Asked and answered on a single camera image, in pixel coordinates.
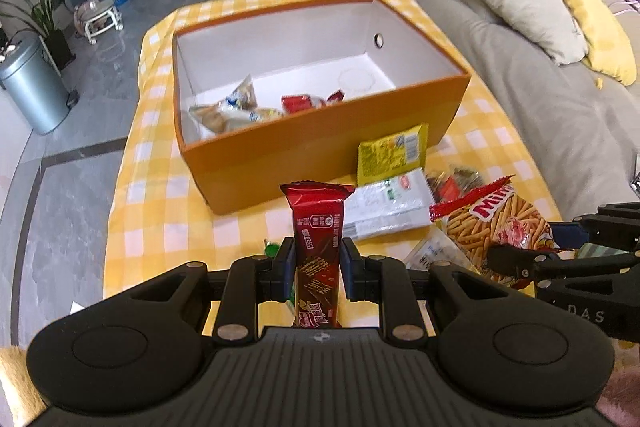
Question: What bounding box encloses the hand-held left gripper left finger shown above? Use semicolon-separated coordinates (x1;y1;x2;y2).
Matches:
131;237;296;342

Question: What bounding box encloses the small white rolling stand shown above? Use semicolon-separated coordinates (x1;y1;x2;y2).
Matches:
74;0;125;46

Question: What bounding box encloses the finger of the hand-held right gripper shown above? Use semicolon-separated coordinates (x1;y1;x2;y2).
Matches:
550;202;640;250
487;244;640;291

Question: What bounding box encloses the yellow snack packet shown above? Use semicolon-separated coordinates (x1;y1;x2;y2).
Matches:
356;123;430;186

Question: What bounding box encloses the red stick snack bag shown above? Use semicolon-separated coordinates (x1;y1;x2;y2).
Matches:
429;174;562;291

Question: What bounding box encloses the grey sofa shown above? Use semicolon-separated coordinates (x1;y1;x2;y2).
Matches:
412;0;640;228

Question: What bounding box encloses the grey metal trash can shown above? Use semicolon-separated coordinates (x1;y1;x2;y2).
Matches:
0;36;81;136

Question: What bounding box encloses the red snack packet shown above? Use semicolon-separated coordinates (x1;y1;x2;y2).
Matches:
281;94;326;114

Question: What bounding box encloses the clear plastic snack packet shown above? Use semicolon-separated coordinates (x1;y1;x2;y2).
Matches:
402;227;476;271

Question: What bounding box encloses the orange cardboard box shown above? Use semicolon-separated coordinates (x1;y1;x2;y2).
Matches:
171;0;472;215

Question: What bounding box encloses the yellow pillow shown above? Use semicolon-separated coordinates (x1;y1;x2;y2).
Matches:
541;0;638;86

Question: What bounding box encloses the potted plant with long leaves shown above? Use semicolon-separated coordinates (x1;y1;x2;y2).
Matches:
0;0;77;68

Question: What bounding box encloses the beige pillow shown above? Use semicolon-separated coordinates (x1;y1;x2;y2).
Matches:
451;0;589;66

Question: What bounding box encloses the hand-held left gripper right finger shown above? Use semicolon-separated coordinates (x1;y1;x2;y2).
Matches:
340;238;507;342

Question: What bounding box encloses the small yellowish snack packet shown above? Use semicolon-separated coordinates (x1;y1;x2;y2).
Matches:
249;107;284;124

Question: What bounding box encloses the clear cracker packet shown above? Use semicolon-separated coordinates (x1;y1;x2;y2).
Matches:
188;74;258;136

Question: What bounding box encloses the clear packet of dried dates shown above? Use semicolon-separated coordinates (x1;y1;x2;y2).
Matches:
425;164;484;204

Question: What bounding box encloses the red chocolate wafer packet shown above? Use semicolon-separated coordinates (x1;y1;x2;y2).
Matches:
279;180;356;330

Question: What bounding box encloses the yellow checkered tablecloth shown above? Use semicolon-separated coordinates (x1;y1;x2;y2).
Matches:
102;0;563;348

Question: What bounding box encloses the white snack packet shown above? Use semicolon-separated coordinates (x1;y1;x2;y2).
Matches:
342;168;435;241

